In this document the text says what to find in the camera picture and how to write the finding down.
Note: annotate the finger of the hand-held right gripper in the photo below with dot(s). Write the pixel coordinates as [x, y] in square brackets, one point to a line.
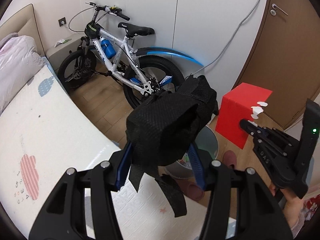
[280, 140]
[251, 128]

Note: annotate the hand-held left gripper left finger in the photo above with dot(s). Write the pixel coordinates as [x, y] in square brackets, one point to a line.
[123, 165]

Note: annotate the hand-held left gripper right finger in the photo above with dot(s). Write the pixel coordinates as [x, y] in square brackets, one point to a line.
[196, 165]

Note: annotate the red paper bag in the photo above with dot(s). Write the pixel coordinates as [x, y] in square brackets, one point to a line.
[235, 110]

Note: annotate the metal trash bin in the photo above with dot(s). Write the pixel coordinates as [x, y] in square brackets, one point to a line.
[207, 140]

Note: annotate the black fabric bag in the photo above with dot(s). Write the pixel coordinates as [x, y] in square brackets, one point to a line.
[165, 125]

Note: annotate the person's right forearm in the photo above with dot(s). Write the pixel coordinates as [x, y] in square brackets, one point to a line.
[296, 230]

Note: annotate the person's right hand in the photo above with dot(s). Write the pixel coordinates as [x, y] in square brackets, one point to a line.
[290, 202]

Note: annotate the pink slipper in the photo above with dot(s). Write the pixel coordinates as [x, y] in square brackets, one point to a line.
[228, 158]
[192, 190]

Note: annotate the red patterned cloth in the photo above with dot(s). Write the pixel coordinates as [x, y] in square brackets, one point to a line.
[312, 205]

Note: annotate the brown wooden door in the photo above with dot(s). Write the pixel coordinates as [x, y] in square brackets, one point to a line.
[287, 55]

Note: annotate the white blue bicycle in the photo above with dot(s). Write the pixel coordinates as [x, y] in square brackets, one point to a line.
[117, 55]

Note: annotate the blue water bottle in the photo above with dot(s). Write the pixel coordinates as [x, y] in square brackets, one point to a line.
[108, 48]

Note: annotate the white wardrobe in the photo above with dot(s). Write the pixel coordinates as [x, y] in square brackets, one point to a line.
[200, 17]

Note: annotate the grey nightstand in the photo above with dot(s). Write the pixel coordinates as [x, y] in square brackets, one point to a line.
[65, 52]

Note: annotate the small white green packet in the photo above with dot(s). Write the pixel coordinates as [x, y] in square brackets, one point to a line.
[62, 42]

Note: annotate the white duvet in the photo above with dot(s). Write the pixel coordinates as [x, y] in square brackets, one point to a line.
[17, 62]

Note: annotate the beige bed headboard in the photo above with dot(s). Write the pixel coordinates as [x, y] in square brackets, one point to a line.
[27, 22]

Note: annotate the wall socket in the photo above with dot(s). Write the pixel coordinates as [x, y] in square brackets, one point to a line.
[62, 22]

